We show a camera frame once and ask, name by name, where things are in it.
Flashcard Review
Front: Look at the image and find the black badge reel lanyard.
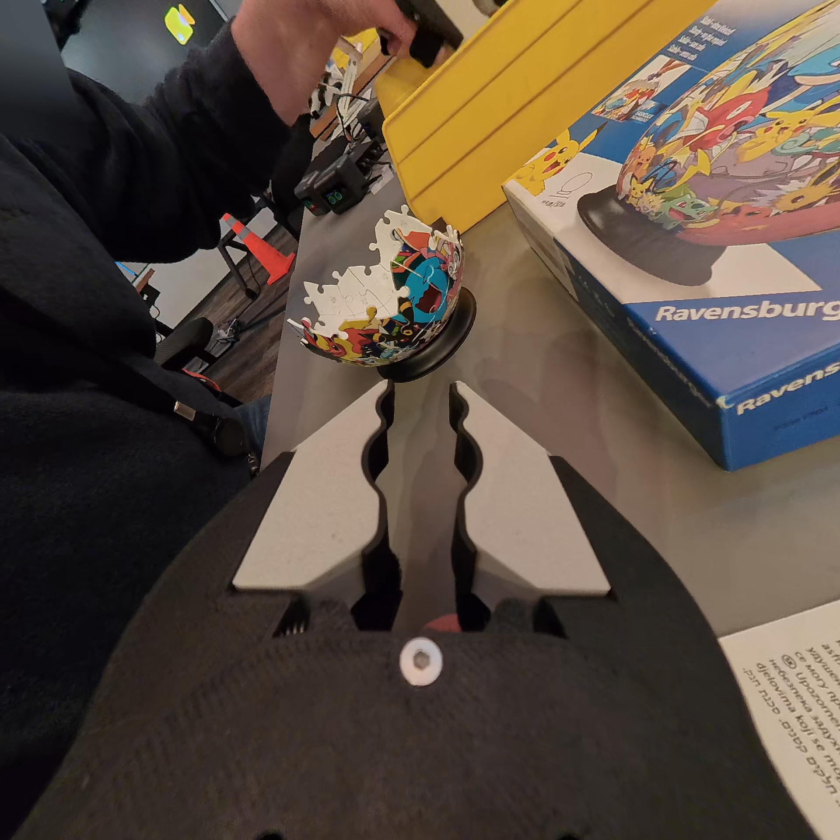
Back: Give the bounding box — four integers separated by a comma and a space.
172, 397, 260, 475

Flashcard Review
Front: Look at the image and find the person's left forearm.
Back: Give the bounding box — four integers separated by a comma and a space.
62, 23, 296, 263

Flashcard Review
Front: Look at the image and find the person's dark clothed torso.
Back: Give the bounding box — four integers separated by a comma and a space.
0, 69, 277, 840

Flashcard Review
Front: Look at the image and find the colourful half-built puzzle ball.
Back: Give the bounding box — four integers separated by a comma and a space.
287, 205, 467, 365

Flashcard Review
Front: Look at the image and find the black office chair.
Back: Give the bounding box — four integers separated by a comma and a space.
155, 318, 217, 376

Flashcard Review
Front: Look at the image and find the black round ball stand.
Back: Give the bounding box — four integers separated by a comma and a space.
376, 287, 478, 383

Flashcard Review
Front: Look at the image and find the brown wooden table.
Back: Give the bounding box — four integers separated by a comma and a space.
308, 26, 395, 142

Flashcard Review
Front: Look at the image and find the orange traffic cone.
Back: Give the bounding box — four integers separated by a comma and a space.
220, 212, 296, 286

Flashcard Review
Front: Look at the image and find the white printed instruction sheet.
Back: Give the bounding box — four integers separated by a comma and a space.
718, 600, 840, 840

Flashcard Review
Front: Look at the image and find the yellow plastic bin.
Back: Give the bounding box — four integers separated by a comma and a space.
374, 0, 719, 235

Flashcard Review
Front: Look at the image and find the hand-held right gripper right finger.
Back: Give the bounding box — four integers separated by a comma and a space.
448, 380, 613, 601

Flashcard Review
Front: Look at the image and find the person's blue jeans leg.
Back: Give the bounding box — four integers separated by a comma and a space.
233, 394, 273, 463

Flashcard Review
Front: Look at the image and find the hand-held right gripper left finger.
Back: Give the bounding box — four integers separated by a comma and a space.
231, 378, 403, 609

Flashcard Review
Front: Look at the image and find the blue puzzle box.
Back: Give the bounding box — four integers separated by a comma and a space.
502, 0, 840, 472

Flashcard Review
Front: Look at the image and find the person's left hand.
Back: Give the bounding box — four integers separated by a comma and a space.
231, 0, 421, 126

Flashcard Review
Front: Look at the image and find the black wall screen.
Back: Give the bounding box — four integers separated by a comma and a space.
66, 0, 232, 106

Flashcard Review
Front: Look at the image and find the black battery charger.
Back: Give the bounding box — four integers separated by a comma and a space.
294, 172, 329, 217
315, 154, 373, 216

